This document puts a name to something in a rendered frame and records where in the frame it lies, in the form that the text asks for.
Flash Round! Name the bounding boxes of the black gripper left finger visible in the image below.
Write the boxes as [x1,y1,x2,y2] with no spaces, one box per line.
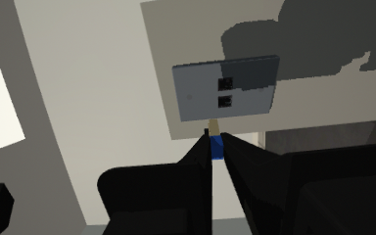
[97,134,212,235]

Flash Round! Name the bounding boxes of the beige panel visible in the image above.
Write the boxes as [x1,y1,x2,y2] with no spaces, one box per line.
[139,0,376,140]

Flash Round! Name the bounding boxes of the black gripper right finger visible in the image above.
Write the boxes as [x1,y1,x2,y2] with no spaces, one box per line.
[220,132,376,235]

